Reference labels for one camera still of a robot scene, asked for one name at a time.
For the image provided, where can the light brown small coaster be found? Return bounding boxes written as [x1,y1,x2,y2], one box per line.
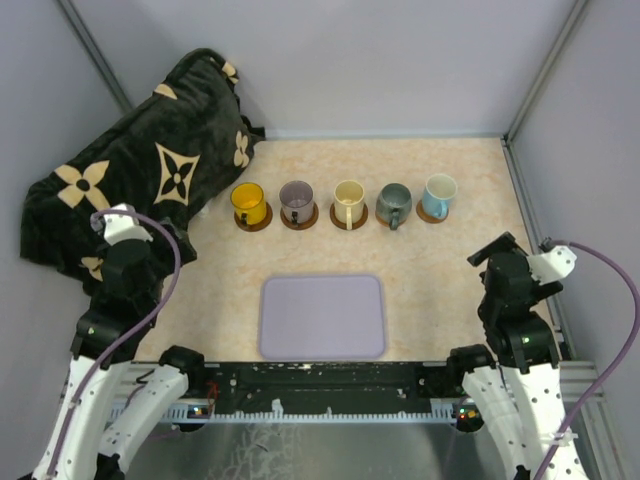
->
[376,209,408,230]
[416,200,449,224]

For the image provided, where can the lavender plastic tray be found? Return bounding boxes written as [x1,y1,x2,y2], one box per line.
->
[259,274,387,362]

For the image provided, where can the yellow transparent mug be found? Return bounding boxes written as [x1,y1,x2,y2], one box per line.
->
[231,182,267,226]

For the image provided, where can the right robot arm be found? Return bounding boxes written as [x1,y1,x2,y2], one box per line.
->
[447,232,587,479]

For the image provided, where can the cream and blue mug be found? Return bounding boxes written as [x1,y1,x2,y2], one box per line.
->
[422,173,458,221]

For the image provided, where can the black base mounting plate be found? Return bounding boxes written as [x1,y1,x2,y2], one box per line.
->
[183,361,464,415]

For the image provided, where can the black floral plush blanket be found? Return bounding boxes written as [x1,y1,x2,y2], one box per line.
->
[19,48,265,294]

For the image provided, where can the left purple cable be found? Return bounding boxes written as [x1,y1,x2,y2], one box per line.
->
[47,209,182,476]

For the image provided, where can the purple cable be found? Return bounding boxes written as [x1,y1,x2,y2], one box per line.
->
[539,238,640,480]
[47,209,182,476]

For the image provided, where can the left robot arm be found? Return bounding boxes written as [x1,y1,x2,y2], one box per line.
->
[27,239,205,479]

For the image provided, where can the grey green mug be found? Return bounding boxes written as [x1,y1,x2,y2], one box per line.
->
[375,183,412,216]

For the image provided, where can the transparent purple cup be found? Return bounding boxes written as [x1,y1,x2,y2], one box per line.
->
[279,180,314,225]

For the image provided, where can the dark brown grooved coaster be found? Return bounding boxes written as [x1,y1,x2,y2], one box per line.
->
[234,203,273,232]

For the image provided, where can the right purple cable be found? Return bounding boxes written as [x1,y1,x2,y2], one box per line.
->
[539,238,640,480]

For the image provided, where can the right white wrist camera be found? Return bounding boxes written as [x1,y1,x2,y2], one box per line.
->
[527,238,577,285]

